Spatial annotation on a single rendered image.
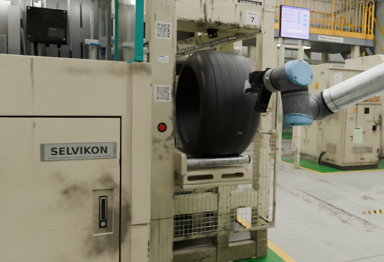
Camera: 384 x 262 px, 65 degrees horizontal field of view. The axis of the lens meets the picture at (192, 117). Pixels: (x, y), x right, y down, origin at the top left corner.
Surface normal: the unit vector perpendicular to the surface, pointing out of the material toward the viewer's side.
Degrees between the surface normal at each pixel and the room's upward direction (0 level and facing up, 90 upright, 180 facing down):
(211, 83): 74
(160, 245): 90
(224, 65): 50
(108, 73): 90
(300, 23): 90
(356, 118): 90
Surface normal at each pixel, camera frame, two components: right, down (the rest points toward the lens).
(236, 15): 0.33, 0.06
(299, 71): 0.31, -0.16
